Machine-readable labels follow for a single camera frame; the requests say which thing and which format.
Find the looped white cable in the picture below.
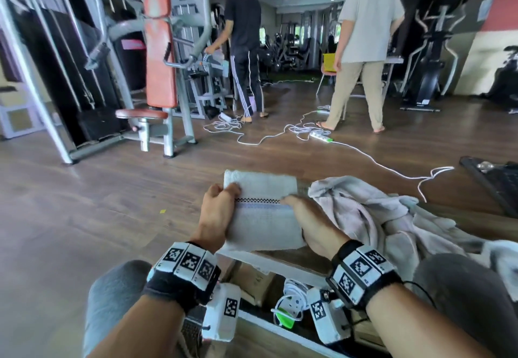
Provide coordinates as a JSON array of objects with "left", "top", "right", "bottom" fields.
[{"left": 202, "top": 113, "right": 292, "bottom": 147}]

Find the row of black gym machines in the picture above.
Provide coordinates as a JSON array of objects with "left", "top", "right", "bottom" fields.
[{"left": 258, "top": 10, "right": 324, "bottom": 74}]

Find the tangled white cable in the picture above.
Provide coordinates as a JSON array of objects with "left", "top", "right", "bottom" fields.
[{"left": 283, "top": 105, "right": 332, "bottom": 142}]

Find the black gym equipment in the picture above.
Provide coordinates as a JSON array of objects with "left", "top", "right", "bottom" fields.
[{"left": 480, "top": 45, "right": 518, "bottom": 115}]

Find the grey towel striped border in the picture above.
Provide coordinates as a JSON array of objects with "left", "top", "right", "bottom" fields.
[{"left": 220, "top": 168, "right": 309, "bottom": 254}]

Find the white green socket adapter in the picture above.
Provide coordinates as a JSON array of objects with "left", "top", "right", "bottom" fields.
[{"left": 270, "top": 278, "right": 311, "bottom": 329}]

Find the black wristband with marker tags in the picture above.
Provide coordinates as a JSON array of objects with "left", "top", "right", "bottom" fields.
[
  {"left": 325, "top": 239, "right": 404, "bottom": 312},
  {"left": 142, "top": 240, "right": 222, "bottom": 314}
]

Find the white folding table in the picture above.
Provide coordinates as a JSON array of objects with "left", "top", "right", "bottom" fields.
[{"left": 381, "top": 56, "right": 406, "bottom": 100}]

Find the long white cable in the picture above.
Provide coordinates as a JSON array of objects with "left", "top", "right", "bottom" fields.
[{"left": 331, "top": 140, "right": 455, "bottom": 204}]

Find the low wooden table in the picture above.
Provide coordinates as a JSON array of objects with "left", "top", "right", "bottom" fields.
[{"left": 215, "top": 247, "right": 350, "bottom": 358}]

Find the orange padded gym machine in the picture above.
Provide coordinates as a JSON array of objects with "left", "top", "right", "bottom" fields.
[{"left": 0, "top": 0, "right": 228, "bottom": 167}]

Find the person's right forearm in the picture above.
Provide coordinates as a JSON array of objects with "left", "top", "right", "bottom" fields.
[{"left": 365, "top": 282, "right": 497, "bottom": 358}]

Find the black elliptical trainer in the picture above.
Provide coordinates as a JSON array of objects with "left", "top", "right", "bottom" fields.
[{"left": 399, "top": 0, "right": 485, "bottom": 113}]

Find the person's left hand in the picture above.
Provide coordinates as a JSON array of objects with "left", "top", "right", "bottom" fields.
[{"left": 189, "top": 182, "right": 243, "bottom": 255}]

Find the black perforated platform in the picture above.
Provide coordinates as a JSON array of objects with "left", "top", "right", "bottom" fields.
[{"left": 459, "top": 155, "right": 518, "bottom": 220}]

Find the person's left forearm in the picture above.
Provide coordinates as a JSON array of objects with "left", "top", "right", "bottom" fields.
[{"left": 86, "top": 292, "right": 188, "bottom": 358}]

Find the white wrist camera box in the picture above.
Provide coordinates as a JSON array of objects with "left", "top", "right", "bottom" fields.
[
  {"left": 200, "top": 281, "right": 243, "bottom": 343},
  {"left": 305, "top": 286, "right": 352, "bottom": 346}
]

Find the cardboard box with label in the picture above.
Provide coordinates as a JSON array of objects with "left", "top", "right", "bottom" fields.
[{"left": 228, "top": 262, "right": 277, "bottom": 307}]

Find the plain cardboard box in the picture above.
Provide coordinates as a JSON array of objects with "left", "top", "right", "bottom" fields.
[{"left": 351, "top": 308, "right": 390, "bottom": 351}]

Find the person's left leg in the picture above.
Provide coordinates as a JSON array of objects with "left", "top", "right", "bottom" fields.
[{"left": 82, "top": 259, "right": 153, "bottom": 358}]

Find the heap of grey towels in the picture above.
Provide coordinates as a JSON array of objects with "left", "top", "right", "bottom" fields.
[{"left": 307, "top": 175, "right": 518, "bottom": 302}]

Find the person's right hand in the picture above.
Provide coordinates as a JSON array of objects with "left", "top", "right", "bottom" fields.
[{"left": 280, "top": 194, "right": 352, "bottom": 262}]

